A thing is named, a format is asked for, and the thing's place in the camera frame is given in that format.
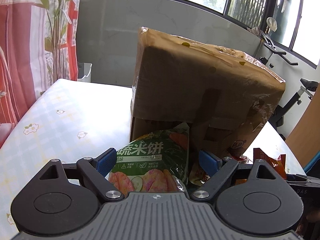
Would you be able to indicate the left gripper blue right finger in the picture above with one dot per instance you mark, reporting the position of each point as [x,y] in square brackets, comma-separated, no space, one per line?
[220,171]

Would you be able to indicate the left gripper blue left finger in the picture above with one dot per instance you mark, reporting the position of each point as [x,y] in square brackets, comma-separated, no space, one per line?
[93,172]

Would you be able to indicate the green rice cracker bag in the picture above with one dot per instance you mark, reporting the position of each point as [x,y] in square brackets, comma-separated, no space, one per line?
[155,162]

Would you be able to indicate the brown cardboard box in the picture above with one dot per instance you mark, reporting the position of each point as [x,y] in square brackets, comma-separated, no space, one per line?
[224,95]

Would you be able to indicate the black exercise bike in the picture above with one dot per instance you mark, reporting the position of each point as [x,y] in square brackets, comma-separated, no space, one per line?
[301,80]

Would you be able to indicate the red patterned curtain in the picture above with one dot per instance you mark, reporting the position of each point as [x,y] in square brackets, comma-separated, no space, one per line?
[38,47]

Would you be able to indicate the white trash bin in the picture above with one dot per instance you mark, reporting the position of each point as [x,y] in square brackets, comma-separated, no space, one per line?
[84,72]

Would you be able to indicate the orange red snack packet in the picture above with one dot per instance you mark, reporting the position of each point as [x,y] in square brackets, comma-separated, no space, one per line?
[278,164]

